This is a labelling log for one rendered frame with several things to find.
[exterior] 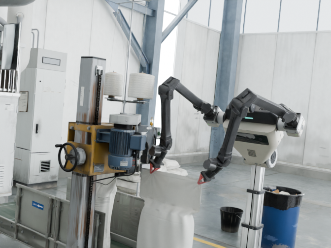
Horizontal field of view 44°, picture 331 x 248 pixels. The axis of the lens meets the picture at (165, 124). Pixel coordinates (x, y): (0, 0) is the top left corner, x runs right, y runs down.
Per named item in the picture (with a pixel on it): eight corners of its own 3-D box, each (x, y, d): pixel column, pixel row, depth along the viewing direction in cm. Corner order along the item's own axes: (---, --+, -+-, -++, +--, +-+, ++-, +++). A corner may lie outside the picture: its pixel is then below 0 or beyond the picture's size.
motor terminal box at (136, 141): (145, 153, 254) (147, 135, 253) (140, 155, 244) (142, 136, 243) (132, 151, 256) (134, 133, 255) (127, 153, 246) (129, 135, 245)
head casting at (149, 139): (153, 163, 299) (157, 123, 298) (131, 165, 280) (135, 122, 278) (124, 157, 318) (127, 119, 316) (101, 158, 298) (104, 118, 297)
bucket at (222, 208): (246, 230, 513) (248, 210, 512) (234, 235, 489) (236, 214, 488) (224, 224, 531) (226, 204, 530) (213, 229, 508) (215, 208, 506)
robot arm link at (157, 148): (173, 142, 272) (164, 138, 278) (160, 141, 264) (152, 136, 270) (167, 159, 274) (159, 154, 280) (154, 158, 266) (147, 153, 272)
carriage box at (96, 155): (126, 171, 276) (130, 126, 274) (88, 176, 249) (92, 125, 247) (101, 166, 291) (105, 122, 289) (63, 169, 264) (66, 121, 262)
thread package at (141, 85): (158, 101, 264) (160, 75, 263) (141, 99, 251) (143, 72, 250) (139, 99, 274) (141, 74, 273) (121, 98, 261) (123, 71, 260)
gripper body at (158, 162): (148, 161, 277) (152, 152, 274) (157, 160, 285) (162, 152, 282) (153, 167, 273) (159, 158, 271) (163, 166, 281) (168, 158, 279)
